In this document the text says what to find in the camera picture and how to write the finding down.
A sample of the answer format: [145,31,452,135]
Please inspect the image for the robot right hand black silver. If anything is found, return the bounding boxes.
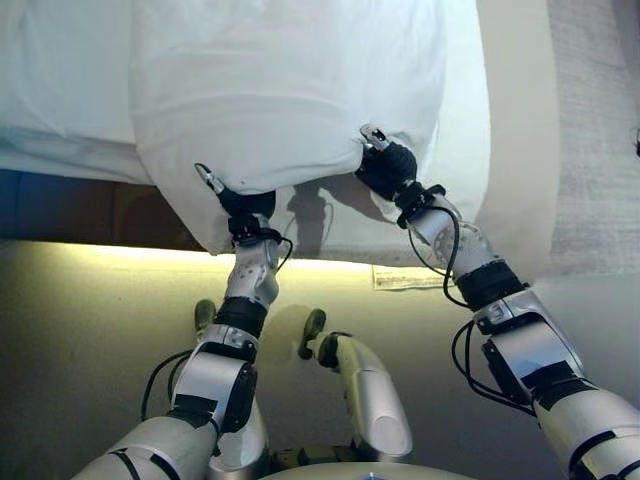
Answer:
[352,123,432,211]

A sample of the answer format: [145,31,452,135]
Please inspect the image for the robot left hand black silver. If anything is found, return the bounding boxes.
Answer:
[193,162,279,247]

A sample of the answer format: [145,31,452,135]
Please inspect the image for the white duvet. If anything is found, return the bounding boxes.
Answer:
[128,0,450,197]

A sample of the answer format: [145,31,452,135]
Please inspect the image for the white textured under blanket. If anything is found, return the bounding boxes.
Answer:
[198,0,494,275]

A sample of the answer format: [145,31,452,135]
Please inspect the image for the robot left foot dark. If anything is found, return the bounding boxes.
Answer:
[193,298,218,347]

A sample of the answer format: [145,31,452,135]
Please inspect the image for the robot foot dark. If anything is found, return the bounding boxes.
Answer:
[297,308,328,362]
[193,298,218,347]

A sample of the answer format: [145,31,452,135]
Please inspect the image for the robot right foot dark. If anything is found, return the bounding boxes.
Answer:
[297,308,328,362]

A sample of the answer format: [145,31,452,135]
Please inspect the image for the grey textured floor rug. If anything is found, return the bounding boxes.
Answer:
[372,0,640,292]

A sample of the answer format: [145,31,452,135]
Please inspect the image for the white sheeted mattress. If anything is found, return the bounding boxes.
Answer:
[0,0,147,190]

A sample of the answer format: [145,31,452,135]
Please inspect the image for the robot right leg silver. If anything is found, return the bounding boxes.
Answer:
[317,331,416,465]

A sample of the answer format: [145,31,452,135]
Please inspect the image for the robot leg silver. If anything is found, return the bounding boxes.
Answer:
[207,394,272,480]
[317,331,416,465]

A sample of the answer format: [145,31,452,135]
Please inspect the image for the robot left leg silver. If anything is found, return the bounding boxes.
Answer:
[207,394,272,480]

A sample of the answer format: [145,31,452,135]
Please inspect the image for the brown upholstered bed frame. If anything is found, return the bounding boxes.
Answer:
[0,167,212,255]

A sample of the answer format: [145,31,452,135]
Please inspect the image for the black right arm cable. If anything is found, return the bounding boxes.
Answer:
[407,207,540,417]

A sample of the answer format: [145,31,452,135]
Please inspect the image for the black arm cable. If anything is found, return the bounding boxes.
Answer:
[407,207,540,417]
[141,233,296,422]

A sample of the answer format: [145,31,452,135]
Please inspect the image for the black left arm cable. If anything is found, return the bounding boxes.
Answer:
[141,233,296,422]

